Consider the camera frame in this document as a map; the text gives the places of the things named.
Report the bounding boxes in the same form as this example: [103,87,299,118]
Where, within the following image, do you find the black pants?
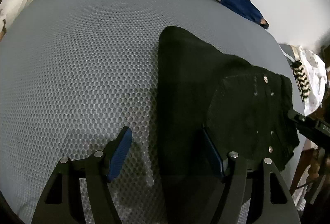
[156,26,299,223]

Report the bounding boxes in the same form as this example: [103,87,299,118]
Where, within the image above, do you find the black white zigzag cloth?
[291,60,311,102]

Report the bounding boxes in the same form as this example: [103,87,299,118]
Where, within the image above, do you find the white patterned cloth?
[296,47,327,116]

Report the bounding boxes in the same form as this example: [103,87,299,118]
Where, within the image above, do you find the grey cloth with white trim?
[279,44,300,63]

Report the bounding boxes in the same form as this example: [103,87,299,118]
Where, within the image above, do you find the grey mesh mattress cover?
[1,0,292,223]

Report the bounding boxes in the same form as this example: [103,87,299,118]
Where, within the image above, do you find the white floral pillow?
[1,0,34,40]

